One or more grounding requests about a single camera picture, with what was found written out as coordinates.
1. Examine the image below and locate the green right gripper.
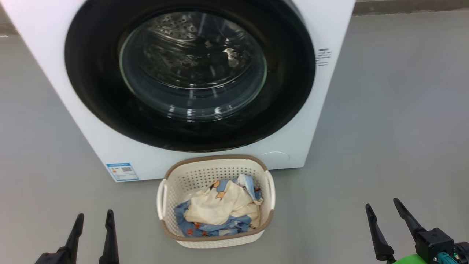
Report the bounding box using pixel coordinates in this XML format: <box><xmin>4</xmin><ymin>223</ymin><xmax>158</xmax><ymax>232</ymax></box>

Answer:
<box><xmin>365</xmin><ymin>198</ymin><xmax>427</xmax><ymax>264</ymax></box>

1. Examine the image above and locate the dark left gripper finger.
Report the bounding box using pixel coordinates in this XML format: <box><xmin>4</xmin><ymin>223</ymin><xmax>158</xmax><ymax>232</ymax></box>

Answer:
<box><xmin>99</xmin><ymin>210</ymin><xmax>120</xmax><ymax>264</ymax></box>
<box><xmin>60</xmin><ymin>214</ymin><xmax>84</xmax><ymax>264</ymax></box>

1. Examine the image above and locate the blue bear print garment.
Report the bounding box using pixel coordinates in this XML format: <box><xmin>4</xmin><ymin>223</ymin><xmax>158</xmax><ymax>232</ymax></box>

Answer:
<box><xmin>174</xmin><ymin>174</ymin><xmax>263</xmax><ymax>238</ymax></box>

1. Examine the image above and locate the cream cartoon print garment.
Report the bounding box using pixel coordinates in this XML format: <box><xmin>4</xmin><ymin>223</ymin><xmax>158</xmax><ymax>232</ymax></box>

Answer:
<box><xmin>183</xmin><ymin>180</ymin><xmax>261</xmax><ymax>226</ymax></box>

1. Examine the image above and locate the black round glass washer door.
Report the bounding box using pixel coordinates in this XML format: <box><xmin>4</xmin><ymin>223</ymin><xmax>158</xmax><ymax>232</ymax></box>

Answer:
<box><xmin>64</xmin><ymin>0</ymin><xmax>316</xmax><ymax>153</ymax></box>

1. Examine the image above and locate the cream laundry basket brown rim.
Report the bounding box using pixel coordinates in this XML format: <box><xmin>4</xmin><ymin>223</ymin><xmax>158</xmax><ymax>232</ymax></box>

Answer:
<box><xmin>157</xmin><ymin>155</ymin><xmax>276</xmax><ymax>249</ymax></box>

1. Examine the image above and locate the white front-load washing machine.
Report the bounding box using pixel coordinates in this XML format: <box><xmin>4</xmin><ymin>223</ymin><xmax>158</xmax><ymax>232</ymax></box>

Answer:
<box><xmin>0</xmin><ymin>0</ymin><xmax>356</xmax><ymax>183</ymax></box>

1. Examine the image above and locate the blue energy label sticker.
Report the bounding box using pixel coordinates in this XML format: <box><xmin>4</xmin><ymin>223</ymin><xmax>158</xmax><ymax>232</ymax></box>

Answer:
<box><xmin>106</xmin><ymin>163</ymin><xmax>140</xmax><ymax>182</ymax></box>

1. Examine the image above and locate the round white filter cover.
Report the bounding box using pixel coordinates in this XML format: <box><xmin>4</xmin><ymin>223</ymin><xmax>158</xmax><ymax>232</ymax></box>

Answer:
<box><xmin>260</xmin><ymin>151</ymin><xmax>291</xmax><ymax>169</ymax></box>

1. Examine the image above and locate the small printed text label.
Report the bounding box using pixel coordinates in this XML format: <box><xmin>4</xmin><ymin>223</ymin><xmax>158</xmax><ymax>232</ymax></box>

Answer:
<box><xmin>316</xmin><ymin>48</ymin><xmax>332</xmax><ymax>67</ymax></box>

